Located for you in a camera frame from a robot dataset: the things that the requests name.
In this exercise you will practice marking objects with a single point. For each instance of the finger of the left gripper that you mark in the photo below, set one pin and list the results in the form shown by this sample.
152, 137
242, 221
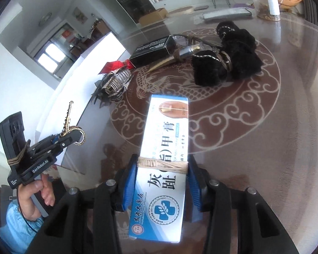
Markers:
71, 137

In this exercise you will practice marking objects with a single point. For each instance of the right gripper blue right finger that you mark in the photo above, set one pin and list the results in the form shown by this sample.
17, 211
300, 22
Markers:
197, 179

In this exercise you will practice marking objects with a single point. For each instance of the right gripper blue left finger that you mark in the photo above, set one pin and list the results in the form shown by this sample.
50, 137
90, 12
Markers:
125, 179

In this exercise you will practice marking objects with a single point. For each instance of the gold rhinestone hair clip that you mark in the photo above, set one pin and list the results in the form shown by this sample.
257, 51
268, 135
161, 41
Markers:
67, 128

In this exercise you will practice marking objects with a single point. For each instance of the white blue ointment box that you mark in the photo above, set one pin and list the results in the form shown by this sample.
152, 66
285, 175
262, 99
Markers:
160, 184

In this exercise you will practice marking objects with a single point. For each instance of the black feather hair claw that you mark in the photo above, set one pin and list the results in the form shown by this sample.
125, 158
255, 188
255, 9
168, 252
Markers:
112, 86

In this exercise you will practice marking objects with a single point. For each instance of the black rectangular box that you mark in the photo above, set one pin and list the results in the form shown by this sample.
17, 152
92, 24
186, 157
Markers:
152, 51

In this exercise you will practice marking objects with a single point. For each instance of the gold silver cosmetic tube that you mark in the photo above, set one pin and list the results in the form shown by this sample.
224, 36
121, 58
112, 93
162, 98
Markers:
178, 56

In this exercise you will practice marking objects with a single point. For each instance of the black fluffy pouch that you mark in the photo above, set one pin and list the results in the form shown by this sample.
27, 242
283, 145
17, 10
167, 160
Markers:
235, 59

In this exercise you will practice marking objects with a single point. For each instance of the brown frame glasses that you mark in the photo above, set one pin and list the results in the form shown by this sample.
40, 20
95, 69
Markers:
184, 40

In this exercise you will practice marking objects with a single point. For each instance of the light blue left sleeve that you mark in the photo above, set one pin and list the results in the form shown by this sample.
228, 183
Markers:
23, 220

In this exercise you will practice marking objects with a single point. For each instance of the cardboard box on floor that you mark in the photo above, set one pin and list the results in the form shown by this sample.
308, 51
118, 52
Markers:
153, 17

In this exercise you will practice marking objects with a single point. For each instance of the grey remote keyboard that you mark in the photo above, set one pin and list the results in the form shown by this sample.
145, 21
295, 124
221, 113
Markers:
224, 14

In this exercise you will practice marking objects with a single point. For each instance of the clear plastic jar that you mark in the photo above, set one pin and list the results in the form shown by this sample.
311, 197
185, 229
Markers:
267, 9

